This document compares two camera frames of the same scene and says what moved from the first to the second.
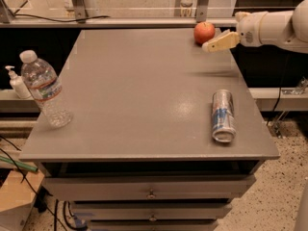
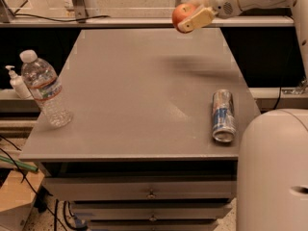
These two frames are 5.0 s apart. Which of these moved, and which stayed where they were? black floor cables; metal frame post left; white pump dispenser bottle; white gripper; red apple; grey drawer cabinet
Moved: white gripper; red apple
Stayed: black floor cables; metal frame post left; white pump dispenser bottle; grey drawer cabinet
